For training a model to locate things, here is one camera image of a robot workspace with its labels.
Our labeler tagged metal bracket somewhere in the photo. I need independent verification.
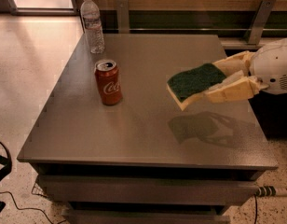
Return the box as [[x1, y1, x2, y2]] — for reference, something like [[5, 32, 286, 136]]
[[116, 0, 130, 34], [244, 0, 276, 45]]

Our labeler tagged black chair frame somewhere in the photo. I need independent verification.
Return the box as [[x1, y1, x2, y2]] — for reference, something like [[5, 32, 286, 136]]
[[0, 141, 12, 213]]

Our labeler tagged left metal bracket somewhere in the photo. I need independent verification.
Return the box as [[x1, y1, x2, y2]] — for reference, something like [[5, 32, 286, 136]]
[[116, 0, 130, 34]]

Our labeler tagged white power strip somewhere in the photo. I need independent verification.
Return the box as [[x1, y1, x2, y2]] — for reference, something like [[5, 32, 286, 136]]
[[255, 186, 287, 197]]

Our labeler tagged grey drawer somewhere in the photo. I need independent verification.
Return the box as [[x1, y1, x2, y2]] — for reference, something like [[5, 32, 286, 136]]
[[38, 175, 257, 206], [61, 209, 230, 224]]

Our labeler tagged black floor cable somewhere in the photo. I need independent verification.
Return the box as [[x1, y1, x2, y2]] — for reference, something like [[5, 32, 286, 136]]
[[0, 190, 67, 224]]

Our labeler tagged green and yellow sponge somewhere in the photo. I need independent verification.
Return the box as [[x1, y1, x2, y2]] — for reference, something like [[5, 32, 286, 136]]
[[167, 63, 226, 111]]

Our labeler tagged metal door frame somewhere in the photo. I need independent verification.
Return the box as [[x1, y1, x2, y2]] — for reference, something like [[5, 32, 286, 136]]
[[7, 0, 77, 16]]

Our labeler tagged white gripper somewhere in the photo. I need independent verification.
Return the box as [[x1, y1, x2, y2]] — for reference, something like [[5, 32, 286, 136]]
[[205, 38, 287, 103]]

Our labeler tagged lower grey drawer front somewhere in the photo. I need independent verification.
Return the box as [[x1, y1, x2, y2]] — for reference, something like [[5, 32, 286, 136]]
[[61, 209, 230, 224]]

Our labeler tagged grey drawer cabinet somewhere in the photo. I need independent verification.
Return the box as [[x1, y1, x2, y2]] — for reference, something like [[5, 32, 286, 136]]
[[19, 34, 277, 217]]

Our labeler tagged red cola can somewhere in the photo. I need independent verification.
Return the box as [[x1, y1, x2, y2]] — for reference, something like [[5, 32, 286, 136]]
[[95, 59, 122, 105]]

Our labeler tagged clear plastic water bottle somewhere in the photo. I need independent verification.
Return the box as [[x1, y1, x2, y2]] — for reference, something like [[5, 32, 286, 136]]
[[80, 0, 105, 54]]

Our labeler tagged upper grey drawer front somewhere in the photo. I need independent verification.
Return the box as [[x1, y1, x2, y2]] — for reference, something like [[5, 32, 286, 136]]
[[38, 175, 257, 206]]

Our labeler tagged right metal bracket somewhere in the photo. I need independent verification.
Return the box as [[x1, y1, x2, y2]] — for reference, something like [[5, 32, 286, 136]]
[[244, 0, 276, 45]]

